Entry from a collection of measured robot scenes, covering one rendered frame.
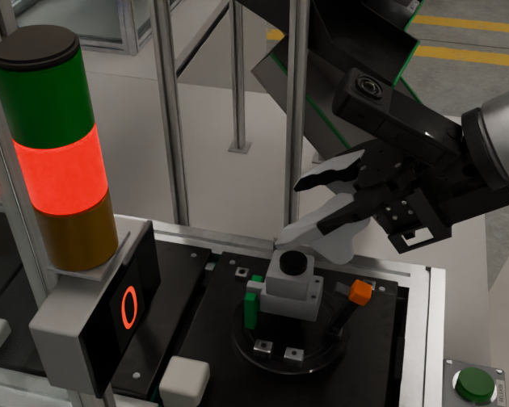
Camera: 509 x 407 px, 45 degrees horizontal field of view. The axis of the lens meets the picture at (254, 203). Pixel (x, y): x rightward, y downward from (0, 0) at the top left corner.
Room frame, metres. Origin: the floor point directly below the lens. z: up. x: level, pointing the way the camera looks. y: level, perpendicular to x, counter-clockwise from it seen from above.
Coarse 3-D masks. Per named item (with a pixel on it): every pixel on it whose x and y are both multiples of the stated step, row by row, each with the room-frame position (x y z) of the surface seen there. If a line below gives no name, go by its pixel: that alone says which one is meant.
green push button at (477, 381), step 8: (472, 368) 0.42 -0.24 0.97; (464, 376) 0.41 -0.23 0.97; (472, 376) 0.41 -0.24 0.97; (480, 376) 0.41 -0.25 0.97; (488, 376) 0.41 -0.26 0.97; (456, 384) 0.41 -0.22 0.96; (464, 384) 0.40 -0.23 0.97; (472, 384) 0.40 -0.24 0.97; (480, 384) 0.40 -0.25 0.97; (488, 384) 0.40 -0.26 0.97; (464, 392) 0.40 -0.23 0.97; (472, 392) 0.39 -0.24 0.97; (480, 392) 0.39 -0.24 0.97; (488, 392) 0.39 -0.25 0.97; (472, 400) 0.39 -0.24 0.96; (480, 400) 0.39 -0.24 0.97
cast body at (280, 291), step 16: (272, 256) 0.49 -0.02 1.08; (288, 256) 0.48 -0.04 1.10; (304, 256) 0.48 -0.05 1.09; (272, 272) 0.47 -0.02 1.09; (288, 272) 0.46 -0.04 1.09; (304, 272) 0.47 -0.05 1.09; (256, 288) 0.48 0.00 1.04; (272, 288) 0.46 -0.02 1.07; (288, 288) 0.46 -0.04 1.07; (304, 288) 0.45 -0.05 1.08; (320, 288) 0.47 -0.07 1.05; (272, 304) 0.46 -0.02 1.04; (288, 304) 0.46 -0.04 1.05; (304, 304) 0.45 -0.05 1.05
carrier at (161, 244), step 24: (168, 264) 0.60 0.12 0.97; (192, 264) 0.60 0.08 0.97; (168, 288) 0.55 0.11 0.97; (192, 288) 0.55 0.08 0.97; (168, 312) 0.51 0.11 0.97; (144, 336) 0.48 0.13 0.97; (168, 336) 0.48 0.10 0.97; (144, 360) 0.44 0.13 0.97; (120, 384) 0.41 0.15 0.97; (144, 384) 0.41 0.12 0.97
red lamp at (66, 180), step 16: (96, 128) 0.33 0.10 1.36; (16, 144) 0.31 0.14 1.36; (80, 144) 0.31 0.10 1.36; (96, 144) 0.32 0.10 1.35; (32, 160) 0.30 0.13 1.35; (48, 160) 0.30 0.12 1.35; (64, 160) 0.30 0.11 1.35; (80, 160) 0.31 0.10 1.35; (96, 160) 0.32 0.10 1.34; (32, 176) 0.30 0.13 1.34; (48, 176) 0.30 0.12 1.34; (64, 176) 0.30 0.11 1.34; (80, 176) 0.30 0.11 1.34; (96, 176) 0.31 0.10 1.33; (32, 192) 0.30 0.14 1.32; (48, 192) 0.30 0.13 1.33; (64, 192) 0.30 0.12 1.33; (80, 192) 0.30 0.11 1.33; (96, 192) 0.31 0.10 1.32; (48, 208) 0.30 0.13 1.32; (64, 208) 0.30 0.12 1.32; (80, 208) 0.30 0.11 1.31
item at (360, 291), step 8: (336, 288) 0.46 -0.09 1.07; (344, 288) 0.46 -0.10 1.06; (352, 288) 0.46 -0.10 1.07; (360, 288) 0.45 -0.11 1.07; (368, 288) 0.46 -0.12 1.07; (344, 296) 0.46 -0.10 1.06; (352, 296) 0.45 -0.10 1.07; (360, 296) 0.45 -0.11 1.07; (368, 296) 0.45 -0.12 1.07; (344, 304) 0.46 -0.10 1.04; (352, 304) 0.45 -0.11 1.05; (360, 304) 0.45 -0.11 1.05; (344, 312) 0.45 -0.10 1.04; (352, 312) 0.45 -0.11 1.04; (336, 320) 0.46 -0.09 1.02; (344, 320) 0.45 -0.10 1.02; (336, 328) 0.46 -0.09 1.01
